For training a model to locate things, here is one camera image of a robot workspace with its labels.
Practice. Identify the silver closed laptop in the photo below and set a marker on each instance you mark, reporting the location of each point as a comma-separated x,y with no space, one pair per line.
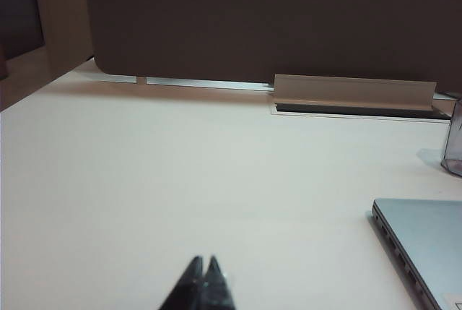
433,241

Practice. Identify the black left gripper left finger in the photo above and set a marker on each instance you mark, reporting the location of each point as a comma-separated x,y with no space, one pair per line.
187,288

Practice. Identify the beige divider support foot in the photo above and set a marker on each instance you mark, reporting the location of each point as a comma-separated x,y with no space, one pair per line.
141,80

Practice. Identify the brown fabric desk divider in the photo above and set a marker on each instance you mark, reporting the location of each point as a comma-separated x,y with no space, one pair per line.
252,17

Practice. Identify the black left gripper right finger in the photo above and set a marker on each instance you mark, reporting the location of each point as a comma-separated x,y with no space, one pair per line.
216,288

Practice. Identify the clear glass water cup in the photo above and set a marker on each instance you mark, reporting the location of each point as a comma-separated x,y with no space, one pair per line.
454,144

